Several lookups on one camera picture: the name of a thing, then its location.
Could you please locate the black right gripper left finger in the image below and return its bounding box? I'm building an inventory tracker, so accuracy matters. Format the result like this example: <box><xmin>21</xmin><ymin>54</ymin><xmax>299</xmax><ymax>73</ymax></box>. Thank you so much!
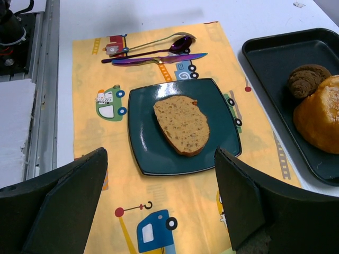
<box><xmin>1</xmin><ymin>148</ymin><xmax>108</xmax><ymax>253</ymax></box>

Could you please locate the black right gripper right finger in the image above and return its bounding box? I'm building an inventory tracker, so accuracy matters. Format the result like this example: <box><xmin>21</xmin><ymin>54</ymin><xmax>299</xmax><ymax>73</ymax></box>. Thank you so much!
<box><xmin>215</xmin><ymin>148</ymin><xmax>338</xmax><ymax>253</ymax></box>

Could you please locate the sliced bread loaf piece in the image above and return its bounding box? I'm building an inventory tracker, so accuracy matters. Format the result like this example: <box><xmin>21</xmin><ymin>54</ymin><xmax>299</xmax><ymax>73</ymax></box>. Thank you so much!
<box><xmin>153</xmin><ymin>95</ymin><xmax>210</xmax><ymax>157</ymax></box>

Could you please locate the yellow cartoon placemat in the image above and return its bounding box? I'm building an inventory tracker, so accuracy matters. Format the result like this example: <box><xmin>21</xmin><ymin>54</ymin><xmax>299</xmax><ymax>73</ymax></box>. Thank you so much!
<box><xmin>73</xmin><ymin>22</ymin><xmax>300</xmax><ymax>253</ymax></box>

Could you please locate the orange sugared bun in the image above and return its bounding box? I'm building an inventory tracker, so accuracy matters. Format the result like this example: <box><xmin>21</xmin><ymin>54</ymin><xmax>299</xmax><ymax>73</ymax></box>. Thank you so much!
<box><xmin>293</xmin><ymin>75</ymin><xmax>338</xmax><ymax>155</ymax></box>

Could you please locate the teal square plate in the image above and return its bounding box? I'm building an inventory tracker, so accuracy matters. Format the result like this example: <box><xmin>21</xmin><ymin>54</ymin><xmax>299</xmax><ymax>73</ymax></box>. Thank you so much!
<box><xmin>128</xmin><ymin>78</ymin><xmax>242</xmax><ymax>176</ymax></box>

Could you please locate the brown chocolate croissant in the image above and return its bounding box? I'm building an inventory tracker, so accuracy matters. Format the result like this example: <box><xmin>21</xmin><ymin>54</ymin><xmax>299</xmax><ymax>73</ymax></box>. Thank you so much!
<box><xmin>288</xmin><ymin>64</ymin><xmax>332</xmax><ymax>99</ymax></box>

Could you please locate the black baking tray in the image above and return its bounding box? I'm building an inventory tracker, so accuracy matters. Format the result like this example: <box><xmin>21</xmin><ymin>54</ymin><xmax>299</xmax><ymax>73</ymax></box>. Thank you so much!
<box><xmin>242</xmin><ymin>28</ymin><xmax>338</xmax><ymax>186</ymax></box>

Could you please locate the iridescent knife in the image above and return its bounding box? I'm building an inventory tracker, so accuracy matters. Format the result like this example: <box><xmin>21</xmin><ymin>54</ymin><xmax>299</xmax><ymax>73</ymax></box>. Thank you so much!
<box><xmin>112</xmin><ymin>53</ymin><xmax>207</xmax><ymax>66</ymax></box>

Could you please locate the purple spoon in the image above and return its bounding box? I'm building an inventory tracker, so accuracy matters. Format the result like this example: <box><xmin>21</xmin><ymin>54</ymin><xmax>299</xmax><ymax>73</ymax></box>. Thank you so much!
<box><xmin>101</xmin><ymin>36</ymin><xmax>193</xmax><ymax>64</ymax></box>

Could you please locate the gold spoon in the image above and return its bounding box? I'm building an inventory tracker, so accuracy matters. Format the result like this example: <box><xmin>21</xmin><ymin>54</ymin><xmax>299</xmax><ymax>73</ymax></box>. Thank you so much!
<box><xmin>109</xmin><ymin>32</ymin><xmax>196</xmax><ymax>57</ymax></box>

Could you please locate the aluminium table frame rail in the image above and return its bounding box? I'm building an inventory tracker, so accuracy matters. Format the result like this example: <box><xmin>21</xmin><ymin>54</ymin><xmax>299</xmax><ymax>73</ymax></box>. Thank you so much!
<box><xmin>23</xmin><ymin>1</ymin><xmax>60</xmax><ymax>180</ymax></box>

